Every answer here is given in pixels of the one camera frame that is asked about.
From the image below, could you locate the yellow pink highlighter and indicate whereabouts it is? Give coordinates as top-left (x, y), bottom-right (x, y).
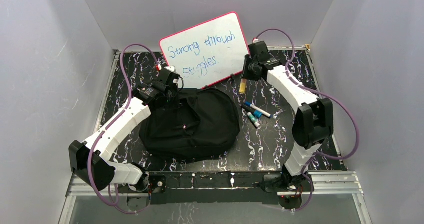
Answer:
top-left (239, 78), bottom-right (248, 93)

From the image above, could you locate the black student backpack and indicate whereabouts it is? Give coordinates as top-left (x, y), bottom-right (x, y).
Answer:
top-left (139, 88), bottom-right (240, 161)

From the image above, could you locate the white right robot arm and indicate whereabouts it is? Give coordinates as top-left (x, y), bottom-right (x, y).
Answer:
top-left (239, 41), bottom-right (334, 191)

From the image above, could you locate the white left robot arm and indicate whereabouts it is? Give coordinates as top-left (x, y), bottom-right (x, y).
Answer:
top-left (69, 66), bottom-right (181, 192)

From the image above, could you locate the blue capped white marker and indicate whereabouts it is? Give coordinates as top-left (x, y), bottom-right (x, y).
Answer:
top-left (244, 101), bottom-right (271, 118)

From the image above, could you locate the pink framed whiteboard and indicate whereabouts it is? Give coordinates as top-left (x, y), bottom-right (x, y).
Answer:
top-left (159, 11), bottom-right (249, 88)

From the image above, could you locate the black marker pen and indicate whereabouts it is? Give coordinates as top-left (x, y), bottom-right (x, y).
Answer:
top-left (240, 103), bottom-right (262, 118)

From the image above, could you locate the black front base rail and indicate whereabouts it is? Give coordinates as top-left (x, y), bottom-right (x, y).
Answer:
top-left (145, 171), bottom-right (316, 206)

